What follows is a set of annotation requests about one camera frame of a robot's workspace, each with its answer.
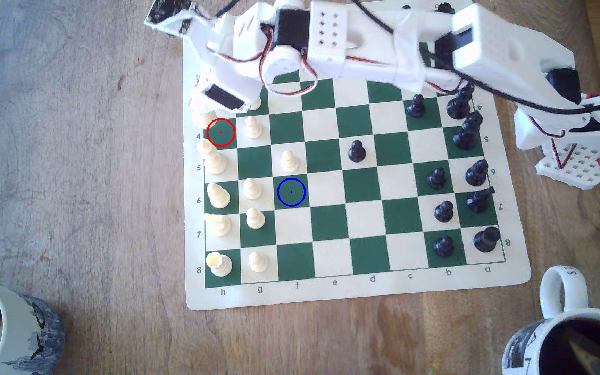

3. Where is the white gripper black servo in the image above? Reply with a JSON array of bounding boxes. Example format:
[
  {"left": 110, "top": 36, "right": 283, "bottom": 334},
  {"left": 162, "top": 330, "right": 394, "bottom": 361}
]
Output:
[{"left": 190, "top": 8, "right": 280, "bottom": 113}]

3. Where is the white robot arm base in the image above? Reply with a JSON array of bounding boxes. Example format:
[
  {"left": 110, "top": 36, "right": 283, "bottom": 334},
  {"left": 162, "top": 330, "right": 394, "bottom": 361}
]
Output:
[{"left": 514, "top": 68, "right": 600, "bottom": 191}]

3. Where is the tall white chess piece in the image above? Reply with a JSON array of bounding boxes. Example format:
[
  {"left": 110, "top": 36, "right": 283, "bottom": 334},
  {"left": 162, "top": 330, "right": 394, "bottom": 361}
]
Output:
[{"left": 196, "top": 139, "right": 228, "bottom": 175}]

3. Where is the green white chess mat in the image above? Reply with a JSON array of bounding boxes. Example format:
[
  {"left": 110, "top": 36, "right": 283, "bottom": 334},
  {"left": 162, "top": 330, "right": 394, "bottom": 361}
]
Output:
[{"left": 182, "top": 0, "right": 532, "bottom": 311}]

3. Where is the tall black chess piece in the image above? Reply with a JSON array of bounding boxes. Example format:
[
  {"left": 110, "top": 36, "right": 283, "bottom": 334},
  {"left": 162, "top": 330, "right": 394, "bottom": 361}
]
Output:
[
  {"left": 453, "top": 111, "right": 484, "bottom": 150},
  {"left": 446, "top": 83, "right": 475, "bottom": 120}
]

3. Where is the white bishop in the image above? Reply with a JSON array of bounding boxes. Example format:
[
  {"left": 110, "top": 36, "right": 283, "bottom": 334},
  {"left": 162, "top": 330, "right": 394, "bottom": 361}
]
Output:
[{"left": 206, "top": 183, "right": 231, "bottom": 209}]

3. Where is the white knight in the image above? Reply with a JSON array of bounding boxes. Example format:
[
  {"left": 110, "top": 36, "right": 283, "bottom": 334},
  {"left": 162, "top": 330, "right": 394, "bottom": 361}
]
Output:
[{"left": 205, "top": 212, "right": 232, "bottom": 238}]

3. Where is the white rook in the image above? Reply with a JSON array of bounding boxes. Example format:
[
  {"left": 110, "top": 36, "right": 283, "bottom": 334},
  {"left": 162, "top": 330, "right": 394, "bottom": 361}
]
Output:
[{"left": 205, "top": 251, "right": 233, "bottom": 278}]

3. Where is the black bishop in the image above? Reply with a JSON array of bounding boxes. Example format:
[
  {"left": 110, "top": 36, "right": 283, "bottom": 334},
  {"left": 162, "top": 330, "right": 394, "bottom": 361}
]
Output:
[{"left": 465, "top": 159, "right": 489, "bottom": 187}]

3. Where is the black knight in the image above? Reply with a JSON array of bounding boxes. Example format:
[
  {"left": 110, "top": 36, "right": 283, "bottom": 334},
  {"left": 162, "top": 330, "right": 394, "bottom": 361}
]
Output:
[{"left": 467, "top": 187, "right": 496, "bottom": 213}]

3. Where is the empty printed mug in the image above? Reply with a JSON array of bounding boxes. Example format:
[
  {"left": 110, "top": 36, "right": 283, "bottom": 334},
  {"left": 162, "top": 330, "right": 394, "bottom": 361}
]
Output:
[{"left": 0, "top": 278, "right": 66, "bottom": 375}]

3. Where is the black rook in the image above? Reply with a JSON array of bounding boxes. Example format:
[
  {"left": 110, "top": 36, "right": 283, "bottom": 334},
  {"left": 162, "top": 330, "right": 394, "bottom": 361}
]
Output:
[{"left": 473, "top": 226, "right": 501, "bottom": 253}]

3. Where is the printed mug with coffee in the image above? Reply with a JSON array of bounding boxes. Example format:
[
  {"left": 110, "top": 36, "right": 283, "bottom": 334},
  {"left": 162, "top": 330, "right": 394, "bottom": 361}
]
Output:
[{"left": 502, "top": 266, "right": 600, "bottom": 375}]

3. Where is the red white black servo wire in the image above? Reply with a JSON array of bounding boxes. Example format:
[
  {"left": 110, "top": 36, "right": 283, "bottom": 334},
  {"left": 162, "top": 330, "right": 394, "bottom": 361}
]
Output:
[{"left": 211, "top": 23, "right": 332, "bottom": 98}]

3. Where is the black camera circuit board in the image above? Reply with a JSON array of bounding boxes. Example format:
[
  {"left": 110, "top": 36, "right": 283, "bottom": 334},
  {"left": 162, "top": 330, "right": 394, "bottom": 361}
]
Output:
[{"left": 145, "top": 0, "right": 199, "bottom": 38}]

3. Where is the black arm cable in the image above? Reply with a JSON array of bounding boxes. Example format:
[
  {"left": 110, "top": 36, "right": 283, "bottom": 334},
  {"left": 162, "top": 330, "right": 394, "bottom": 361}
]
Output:
[{"left": 352, "top": 0, "right": 600, "bottom": 114}]

